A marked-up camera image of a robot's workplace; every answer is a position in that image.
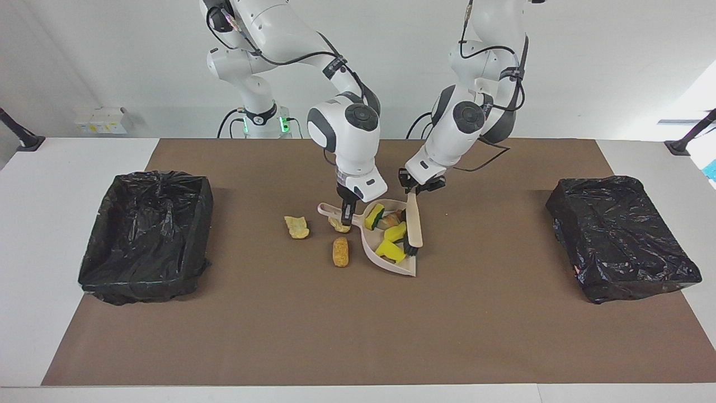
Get brown table mat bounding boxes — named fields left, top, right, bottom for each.
left=41, top=138, right=716, bottom=387

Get beige brush black bristles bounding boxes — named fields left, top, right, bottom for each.
left=404, top=190, right=424, bottom=257

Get black bag lined bin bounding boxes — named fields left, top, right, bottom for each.
left=545, top=176, right=703, bottom=304
left=78, top=171, right=214, bottom=306

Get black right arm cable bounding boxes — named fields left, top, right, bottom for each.
left=206, top=6, right=381, bottom=113

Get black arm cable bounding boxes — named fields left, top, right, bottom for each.
left=453, top=0, right=529, bottom=173
left=206, top=6, right=381, bottom=113

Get pale greenish foam chunk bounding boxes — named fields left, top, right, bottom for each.
left=284, top=215, right=310, bottom=240

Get white power outlet box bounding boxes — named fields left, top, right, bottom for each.
left=73, top=107, right=130, bottom=134

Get black camera stand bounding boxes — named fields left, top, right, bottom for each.
left=0, top=107, right=45, bottom=152
left=665, top=109, right=716, bottom=156

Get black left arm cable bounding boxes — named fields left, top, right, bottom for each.
left=453, top=0, right=529, bottom=173

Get beige plastic dustpan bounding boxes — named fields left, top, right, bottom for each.
left=317, top=199, right=419, bottom=277

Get notched yellow sponge piece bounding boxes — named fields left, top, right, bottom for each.
left=375, top=240, right=407, bottom=264

